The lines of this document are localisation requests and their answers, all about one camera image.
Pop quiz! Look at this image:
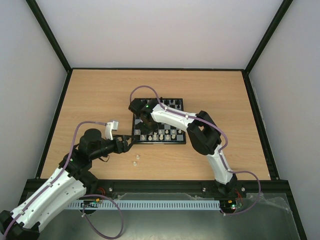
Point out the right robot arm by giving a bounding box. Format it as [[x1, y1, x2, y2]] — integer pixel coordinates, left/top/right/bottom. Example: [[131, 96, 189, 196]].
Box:
[[128, 98, 237, 196]]

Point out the black aluminium frame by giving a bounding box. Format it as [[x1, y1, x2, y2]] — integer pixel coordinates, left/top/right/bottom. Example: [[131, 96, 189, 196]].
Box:
[[22, 0, 307, 240]]

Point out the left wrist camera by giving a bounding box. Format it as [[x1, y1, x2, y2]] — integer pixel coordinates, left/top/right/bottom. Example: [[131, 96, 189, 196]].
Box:
[[104, 120, 119, 141]]

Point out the black and silver chessboard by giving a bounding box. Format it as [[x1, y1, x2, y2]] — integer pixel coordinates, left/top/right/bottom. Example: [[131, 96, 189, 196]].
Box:
[[132, 98, 187, 145]]

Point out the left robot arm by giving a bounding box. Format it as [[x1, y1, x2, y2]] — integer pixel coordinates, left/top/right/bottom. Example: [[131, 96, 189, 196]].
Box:
[[0, 128, 136, 240]]

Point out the grey slotted cable duct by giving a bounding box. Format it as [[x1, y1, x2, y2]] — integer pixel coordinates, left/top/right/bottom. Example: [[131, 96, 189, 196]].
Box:
[[66, 200, 221, 211]]

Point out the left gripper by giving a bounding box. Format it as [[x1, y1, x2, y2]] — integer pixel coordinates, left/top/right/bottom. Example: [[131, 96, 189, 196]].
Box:
[[91, 134, 139, 160]]

